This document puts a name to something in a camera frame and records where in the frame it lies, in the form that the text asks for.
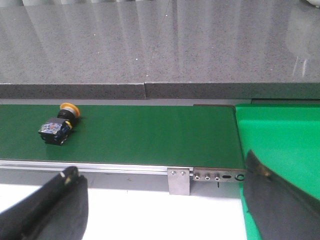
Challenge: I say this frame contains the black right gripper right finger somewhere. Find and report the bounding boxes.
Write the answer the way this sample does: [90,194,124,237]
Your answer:
[243,150,320,240]

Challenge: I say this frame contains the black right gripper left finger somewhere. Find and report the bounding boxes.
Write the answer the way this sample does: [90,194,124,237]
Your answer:
[0,166,89,240]

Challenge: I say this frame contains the yellow push button switch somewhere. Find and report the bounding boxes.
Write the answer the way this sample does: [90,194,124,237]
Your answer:
[38,102,81,145]

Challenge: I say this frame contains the green plastic tray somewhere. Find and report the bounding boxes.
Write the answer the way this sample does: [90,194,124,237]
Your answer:
[236,104,320,240]

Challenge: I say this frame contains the right conveyor end plate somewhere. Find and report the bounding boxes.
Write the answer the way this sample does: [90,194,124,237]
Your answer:
[193,167,247,183]

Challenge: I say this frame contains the green conveyor belt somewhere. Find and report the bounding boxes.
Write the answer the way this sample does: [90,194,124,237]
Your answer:
[0,104,244,169]

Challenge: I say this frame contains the grey granite counter slab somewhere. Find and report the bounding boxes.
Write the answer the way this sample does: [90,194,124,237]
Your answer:
[0,0,320,100]

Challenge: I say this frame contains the aluminium conveyor frame rail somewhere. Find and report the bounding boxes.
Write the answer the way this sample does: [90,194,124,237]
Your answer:
[0,159,194,175]

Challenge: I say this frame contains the right steel support bracket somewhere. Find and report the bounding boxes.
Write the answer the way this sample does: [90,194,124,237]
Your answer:
[167,167,190,196]

